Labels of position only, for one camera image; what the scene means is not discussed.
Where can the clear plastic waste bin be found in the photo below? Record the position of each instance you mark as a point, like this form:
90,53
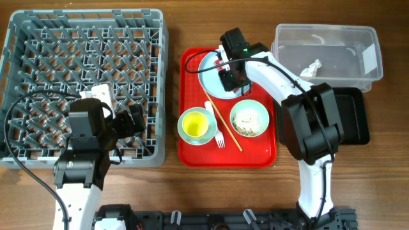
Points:
350,55

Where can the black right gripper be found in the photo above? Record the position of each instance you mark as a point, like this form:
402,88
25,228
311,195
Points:
228,85

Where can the large light blue plate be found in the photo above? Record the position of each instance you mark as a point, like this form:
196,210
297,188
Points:
210,80

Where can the red plastic tray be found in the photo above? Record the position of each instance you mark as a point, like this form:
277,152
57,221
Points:
240,151

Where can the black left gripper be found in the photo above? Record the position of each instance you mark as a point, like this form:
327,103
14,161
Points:
127,127

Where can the wooden chopstick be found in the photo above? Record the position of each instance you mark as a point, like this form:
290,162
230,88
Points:
222,120

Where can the rice food waste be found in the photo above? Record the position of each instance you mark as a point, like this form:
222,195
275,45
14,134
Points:
247,123

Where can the red snack wrapper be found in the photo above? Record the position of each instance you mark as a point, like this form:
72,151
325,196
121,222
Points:
221,65

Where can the yellow cup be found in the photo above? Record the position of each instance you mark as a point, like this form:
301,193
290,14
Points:
195,124

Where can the small light blue saucer bowl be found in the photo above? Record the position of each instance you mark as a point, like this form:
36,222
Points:
208,136

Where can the white plastic fork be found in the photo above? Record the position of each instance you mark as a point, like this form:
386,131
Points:
219,138

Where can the light green rice bowl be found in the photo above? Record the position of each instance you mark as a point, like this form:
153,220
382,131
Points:
257,106

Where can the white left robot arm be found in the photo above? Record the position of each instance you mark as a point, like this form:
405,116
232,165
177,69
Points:
80,170

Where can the white paper napkin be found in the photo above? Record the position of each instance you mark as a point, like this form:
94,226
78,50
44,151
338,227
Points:
312,69

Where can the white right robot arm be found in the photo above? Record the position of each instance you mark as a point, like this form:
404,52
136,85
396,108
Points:
280,83

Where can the grey dishwasher rack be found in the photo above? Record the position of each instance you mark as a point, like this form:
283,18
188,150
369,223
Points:
50,56

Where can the black waste tray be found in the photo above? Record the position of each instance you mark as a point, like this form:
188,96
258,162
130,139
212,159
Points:
354,118

